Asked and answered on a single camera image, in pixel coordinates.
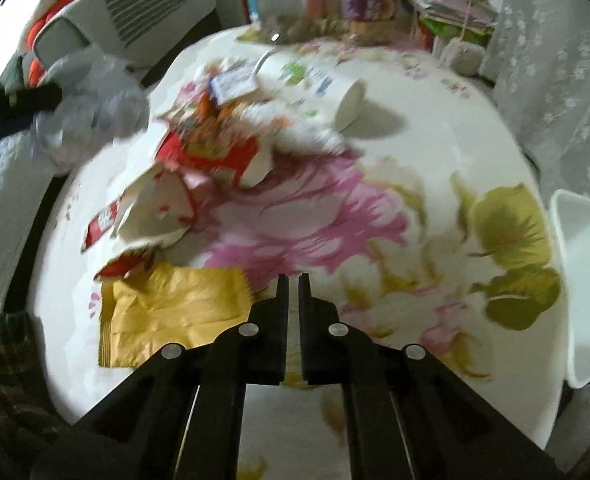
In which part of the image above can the white printed paper cup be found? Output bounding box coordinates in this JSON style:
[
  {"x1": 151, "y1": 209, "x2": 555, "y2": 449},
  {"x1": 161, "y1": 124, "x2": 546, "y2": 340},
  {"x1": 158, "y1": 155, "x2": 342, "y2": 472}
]
[{"x1": 252, "y1": 52, "x2": 367, "y2": 134}]

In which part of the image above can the yellow foil packet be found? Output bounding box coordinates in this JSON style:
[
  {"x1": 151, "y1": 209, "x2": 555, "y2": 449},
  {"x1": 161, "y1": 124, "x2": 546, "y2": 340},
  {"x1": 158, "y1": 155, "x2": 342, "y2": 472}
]
[{"x1": 98, "y1": 262, "x2": 254, "y2": 369}]

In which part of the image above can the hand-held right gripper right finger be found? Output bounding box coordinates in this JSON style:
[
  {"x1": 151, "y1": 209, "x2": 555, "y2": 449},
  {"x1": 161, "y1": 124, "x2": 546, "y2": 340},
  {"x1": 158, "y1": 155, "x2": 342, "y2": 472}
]
[{"x1": 298, "y1": 273, "x2": 566, "y2": 480}]

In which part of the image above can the orange cloth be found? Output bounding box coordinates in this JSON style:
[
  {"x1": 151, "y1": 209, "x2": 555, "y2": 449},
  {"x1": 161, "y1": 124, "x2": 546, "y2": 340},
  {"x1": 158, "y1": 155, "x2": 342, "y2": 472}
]
[{"x1": 25, "y1": 0, "x2": 86, "y2": 86}]

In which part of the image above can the small red crumpled wrapper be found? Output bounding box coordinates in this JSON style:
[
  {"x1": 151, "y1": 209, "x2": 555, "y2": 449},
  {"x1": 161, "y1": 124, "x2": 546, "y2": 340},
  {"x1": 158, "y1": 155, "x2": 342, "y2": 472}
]
[{"x1": 94, "y1": 252, "x2": 154, "y2": 282}]

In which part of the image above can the white plastic bin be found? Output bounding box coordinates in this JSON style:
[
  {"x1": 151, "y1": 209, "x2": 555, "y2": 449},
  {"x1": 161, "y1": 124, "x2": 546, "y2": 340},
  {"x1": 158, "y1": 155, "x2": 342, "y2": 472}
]
[{"x1": 548, "y1": 189, "x2": 590, "y2": 390}]

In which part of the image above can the stack of papers and packets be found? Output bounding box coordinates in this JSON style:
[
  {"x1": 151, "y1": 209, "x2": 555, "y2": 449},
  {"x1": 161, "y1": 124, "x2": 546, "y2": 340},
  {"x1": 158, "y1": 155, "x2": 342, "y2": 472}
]
[{"x1": 409, "y1": 0, "x2": 498, "y2": 57}]

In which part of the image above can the torn red white paper box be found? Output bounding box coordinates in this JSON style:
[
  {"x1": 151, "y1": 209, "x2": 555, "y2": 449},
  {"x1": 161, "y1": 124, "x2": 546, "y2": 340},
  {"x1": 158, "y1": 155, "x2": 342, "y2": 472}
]
[{"x1": 80, "y1": 160, "x2": 199, "y2": 256}]

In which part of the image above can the small white pouch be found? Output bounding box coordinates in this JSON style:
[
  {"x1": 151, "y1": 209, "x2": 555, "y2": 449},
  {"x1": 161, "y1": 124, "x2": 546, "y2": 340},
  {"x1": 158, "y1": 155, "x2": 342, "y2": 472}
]
[{"x1": 444, "y1": 39, "x2": 482, "y2": 77}]

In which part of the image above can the translucent white plastic bag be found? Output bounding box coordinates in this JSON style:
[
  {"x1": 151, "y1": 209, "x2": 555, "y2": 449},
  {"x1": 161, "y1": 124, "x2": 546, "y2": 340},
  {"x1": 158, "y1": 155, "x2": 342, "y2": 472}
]
[{"x1": 32, "y1": 45, "x2": 151, "y2": 175}]

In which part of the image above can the clear jar with blue label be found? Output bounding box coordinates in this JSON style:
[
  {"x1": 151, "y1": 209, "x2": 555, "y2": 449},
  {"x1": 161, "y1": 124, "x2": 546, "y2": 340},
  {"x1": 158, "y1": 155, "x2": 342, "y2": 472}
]
[{"x1": 245, "y1": 0, "x2": 326, "y2": 42}]

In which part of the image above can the person's plaid clothing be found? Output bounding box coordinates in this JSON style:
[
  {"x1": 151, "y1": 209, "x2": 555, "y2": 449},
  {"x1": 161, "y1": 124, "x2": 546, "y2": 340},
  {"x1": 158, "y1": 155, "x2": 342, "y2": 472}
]
[{"x1": 0, "y1": 310, "x2": 78, "y2": 480}]

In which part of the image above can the white lace curtain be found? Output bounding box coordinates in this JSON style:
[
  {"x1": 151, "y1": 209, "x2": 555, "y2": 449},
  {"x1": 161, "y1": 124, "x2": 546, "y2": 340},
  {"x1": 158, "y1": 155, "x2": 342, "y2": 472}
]
[{"x1": 479, "y1": 0, "x2": 590, "y2": 211}]

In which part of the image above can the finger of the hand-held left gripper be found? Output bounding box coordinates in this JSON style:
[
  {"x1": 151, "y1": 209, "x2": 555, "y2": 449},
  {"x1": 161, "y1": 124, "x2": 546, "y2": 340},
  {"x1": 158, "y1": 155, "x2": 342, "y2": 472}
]
[{"x1": 0, "y1": 74, "x2": 64, "y2": 133}]

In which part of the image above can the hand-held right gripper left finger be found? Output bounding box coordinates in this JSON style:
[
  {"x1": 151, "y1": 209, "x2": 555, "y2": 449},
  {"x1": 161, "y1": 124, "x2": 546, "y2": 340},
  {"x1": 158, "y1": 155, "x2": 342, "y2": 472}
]
[{"x1": 30, "y1": 274, "x2": 290, "y2": 480}]

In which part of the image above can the white air conditioner unit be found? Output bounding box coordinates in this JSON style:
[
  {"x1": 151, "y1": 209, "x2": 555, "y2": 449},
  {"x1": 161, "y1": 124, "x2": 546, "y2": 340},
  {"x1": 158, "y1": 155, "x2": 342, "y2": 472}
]
[{"x1": 32, "y1": 0, "x2": 217, "y2": 68}]

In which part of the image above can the red snack wrapper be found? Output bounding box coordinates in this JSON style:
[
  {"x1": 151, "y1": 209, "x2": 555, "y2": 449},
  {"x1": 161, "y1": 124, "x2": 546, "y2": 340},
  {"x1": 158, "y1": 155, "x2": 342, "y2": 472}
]
[{"x1": 154, "y1": 119, "x2": 272, "y2": 189}]

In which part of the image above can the white quilted cushion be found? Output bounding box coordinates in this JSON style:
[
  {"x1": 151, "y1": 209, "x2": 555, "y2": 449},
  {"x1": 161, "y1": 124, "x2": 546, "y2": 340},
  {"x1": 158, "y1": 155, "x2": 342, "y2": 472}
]
[{"x1": 0, "y1": 130, "x2": 62, "y2": 317}]

